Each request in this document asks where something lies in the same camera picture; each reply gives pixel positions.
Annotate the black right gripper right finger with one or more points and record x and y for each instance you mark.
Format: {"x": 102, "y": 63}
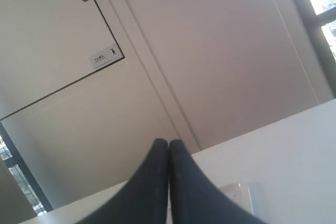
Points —
{"x": 194, "y": 198}

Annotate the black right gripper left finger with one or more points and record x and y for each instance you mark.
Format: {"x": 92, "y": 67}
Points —
{"x": 143, "y": 199}

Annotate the white plastic tray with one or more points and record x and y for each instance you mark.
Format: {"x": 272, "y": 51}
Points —
{"x": 239, "y": 193}

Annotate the white door warning sticker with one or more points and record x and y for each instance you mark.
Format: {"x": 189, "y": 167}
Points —
{"x": 107, "y": 56}

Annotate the dark window frame post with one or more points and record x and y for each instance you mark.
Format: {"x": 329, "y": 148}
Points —
{"x": 313, "y": 23}

